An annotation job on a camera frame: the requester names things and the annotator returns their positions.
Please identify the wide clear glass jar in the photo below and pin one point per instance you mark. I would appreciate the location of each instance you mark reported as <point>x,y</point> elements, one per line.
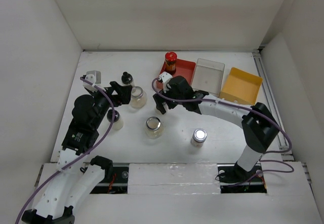
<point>138,97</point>

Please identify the black cap white bottle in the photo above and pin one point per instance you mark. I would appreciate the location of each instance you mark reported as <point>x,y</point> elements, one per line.
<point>116,120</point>

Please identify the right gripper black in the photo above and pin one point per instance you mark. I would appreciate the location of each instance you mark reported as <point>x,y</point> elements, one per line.
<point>159,101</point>

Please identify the clear plastic tray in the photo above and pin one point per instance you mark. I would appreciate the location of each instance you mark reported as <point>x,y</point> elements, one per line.
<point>208,76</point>

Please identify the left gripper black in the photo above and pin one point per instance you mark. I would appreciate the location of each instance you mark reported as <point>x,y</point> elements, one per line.
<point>124,97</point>

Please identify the red lid sauce jar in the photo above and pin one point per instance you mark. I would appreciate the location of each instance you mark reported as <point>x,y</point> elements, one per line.
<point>170,62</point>

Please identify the grey lid spice bottle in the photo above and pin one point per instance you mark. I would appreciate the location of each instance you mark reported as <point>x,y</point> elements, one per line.
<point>160,111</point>

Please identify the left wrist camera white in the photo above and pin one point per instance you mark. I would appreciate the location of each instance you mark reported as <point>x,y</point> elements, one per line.
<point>94,78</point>

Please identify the silver lid small jar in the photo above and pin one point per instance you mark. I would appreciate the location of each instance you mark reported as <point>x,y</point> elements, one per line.
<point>199,137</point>

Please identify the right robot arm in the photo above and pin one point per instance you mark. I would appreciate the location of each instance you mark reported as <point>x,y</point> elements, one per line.
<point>257,123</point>

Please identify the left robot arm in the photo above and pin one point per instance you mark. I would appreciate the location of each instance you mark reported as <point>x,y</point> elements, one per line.
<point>59,197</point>

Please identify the black knob cap bottle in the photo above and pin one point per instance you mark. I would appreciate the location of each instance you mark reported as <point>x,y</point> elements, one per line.
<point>127,79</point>

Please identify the yellow tray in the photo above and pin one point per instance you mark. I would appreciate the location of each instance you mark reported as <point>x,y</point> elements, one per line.
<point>241,87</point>

